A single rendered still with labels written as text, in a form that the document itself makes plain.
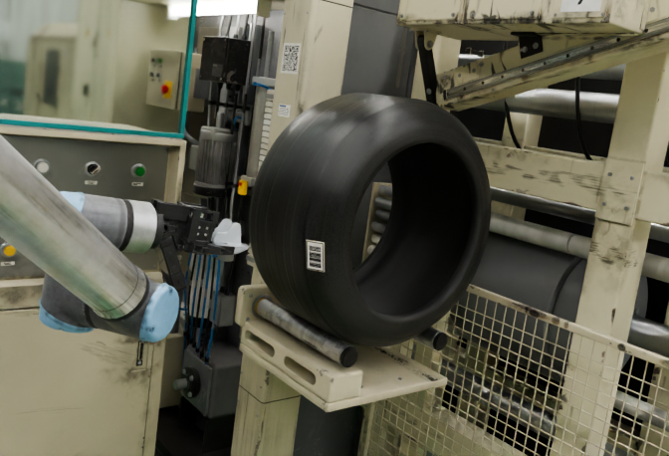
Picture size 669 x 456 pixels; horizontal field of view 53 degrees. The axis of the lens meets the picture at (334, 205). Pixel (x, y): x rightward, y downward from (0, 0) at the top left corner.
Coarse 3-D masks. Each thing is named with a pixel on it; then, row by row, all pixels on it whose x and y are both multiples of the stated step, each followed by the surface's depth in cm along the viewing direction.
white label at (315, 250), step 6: (306, 240) 131; (312, 246) 130; (318, 246) 129; (324, 246) 129; (312, 252) 130; (318, 252) 130; (324, 252) 129; (312, 258) 131; (318, 258) 130; (324, 258) 129; (312, 264) 131; (318, 264) 130; (324, 264) 130; (318, 270) 131; (324, 270) 130
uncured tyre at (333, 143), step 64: (320, 128) 139; (384, 128) 134; (448, 128) 144; (256, 192) 144; (320, 192) 130; (448, 192) 172; (256, 256) 147; (384, 256) 177; (448, 256) 170; (320, 320) 140; (384, 320) 143
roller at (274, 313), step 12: (264, 300) 165; (264, 312) 162; (276, 312) 159; (288, 312) 158; (276, 324) 158; (288, 324) 154; (300, 324) 152; (312, 324) 152; (300, 336) 150; (312, 336) 147; (324, 336) 146; (324, 348) 144; (336, 348) 141; (348, 348) 140; (336, 360) 141; (348, 360) 140
